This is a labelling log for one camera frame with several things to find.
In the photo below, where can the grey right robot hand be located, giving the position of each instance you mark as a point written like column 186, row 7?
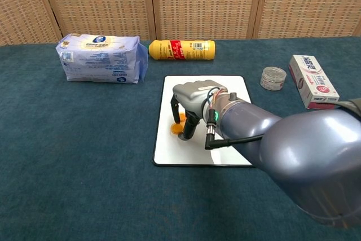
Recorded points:
column 191, row 94

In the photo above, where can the orange disc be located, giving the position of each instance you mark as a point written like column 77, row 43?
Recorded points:
column 176, row 128
column 182, row 117

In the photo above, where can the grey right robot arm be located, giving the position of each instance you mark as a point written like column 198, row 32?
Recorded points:
column 310, row 153

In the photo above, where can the white pink toothpaste box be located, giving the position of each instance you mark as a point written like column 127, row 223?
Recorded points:
column 313, row 83

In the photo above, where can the yellow bottle with red label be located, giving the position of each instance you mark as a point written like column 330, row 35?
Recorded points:
column 180, row 50

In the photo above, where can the white magnetic board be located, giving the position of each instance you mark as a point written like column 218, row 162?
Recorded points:
column 166, row 150

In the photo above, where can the clear plastic jar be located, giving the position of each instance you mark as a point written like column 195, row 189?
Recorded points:
column 273, row 78

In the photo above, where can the woven folding screen panel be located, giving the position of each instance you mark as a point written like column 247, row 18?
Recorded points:
column 98, row 1
column 310, row 1
column 206, row 1
column 19, row 6

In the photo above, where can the blue tissue pack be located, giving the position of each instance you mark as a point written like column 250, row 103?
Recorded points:
column 98, row 60

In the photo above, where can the teal table cloth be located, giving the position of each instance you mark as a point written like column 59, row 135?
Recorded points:
column 84, row 139

